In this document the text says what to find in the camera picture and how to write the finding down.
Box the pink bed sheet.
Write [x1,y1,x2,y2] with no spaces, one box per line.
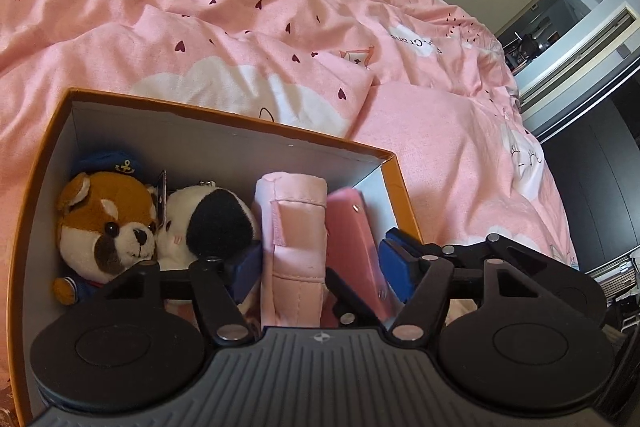
[350,80,581,343]

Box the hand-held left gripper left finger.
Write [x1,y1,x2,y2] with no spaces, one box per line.
[100,242,266,343]

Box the red panda plush sailor cap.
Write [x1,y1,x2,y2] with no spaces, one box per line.
[52,151,168,305]

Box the pink printed blanket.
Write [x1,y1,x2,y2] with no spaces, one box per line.
[0,0,521,427]

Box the orange cardboard box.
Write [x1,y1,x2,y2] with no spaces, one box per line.
[7,87,426,427]

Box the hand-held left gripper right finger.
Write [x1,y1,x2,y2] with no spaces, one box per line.
[378,228,608,343]

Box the pink snap case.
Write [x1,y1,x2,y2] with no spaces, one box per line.
[325,187,398,323]

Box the dark wardrobe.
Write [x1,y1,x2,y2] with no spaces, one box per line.
[537,57,640,270]

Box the pink fabric pouch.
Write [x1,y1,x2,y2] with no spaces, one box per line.
[250,172,331,328]

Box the white sliding door frame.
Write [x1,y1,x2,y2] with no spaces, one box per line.
[515,2,640,113]

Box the black and white plush toy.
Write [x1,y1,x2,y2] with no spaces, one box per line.
[157,184,263,310]

